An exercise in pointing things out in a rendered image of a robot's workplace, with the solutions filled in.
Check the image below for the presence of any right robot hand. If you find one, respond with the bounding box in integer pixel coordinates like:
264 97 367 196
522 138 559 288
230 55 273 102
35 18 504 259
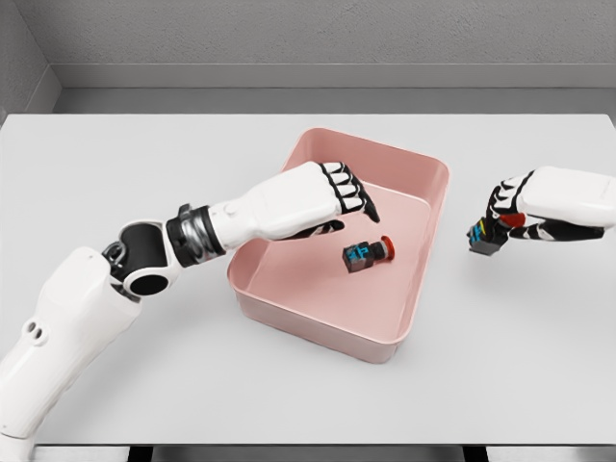
484 166 606 244

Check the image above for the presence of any pink rectangular plastic basket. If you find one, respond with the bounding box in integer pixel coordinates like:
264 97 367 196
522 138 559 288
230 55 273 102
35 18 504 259
226 126 450 366

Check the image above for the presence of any industrial switch with red button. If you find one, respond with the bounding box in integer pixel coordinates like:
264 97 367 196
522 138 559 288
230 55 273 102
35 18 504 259
342 235 397 276
465 213 526 258

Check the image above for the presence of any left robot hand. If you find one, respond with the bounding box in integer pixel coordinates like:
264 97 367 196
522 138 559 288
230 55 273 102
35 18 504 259
259 161 382 241

